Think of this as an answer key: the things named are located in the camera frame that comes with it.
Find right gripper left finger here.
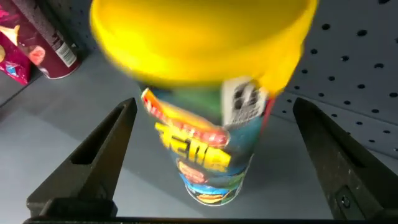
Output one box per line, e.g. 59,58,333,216
26,97,138,218

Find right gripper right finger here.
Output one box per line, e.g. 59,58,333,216
292,97,398,220

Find yellow-lidded colourful snack can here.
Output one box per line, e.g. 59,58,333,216
89,0,320,207

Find magenta snack pack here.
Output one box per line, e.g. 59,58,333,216
0,30,32,86

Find maroon snack can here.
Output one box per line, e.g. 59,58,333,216
0,0,82,80

